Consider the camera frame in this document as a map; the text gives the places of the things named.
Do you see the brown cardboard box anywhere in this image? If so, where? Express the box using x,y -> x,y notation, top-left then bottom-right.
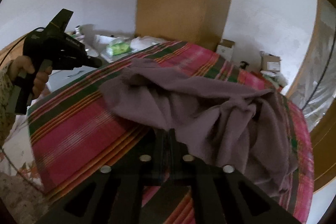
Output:
260,51 -> 281,73

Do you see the purple fleece sweater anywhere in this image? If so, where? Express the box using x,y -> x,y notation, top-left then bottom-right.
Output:
99,59 -> 298,197

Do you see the wooden door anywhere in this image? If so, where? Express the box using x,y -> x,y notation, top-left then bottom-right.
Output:
286,0 -> 335,192

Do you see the red green plaid blanket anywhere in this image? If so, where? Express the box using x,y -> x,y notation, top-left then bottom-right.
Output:
27,40 -> 314,224

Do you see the green tissue pack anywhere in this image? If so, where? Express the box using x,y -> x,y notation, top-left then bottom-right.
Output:
106,42 -> 131,56

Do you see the black pump bottle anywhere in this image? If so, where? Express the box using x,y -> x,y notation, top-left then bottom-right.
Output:
240,61 -> 249,70

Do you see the person left hand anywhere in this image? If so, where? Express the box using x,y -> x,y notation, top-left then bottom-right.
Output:
7,56 -> 52,100

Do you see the white cardboard box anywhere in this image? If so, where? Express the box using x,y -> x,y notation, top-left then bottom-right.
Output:
216,39 -> 235,61

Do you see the patterned left sleeve forearm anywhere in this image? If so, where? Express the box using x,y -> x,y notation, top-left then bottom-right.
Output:
0,61 -> 16,146

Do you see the plastic sheet doorway curtain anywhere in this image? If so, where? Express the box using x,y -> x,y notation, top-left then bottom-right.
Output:
289,0 -> 335,131

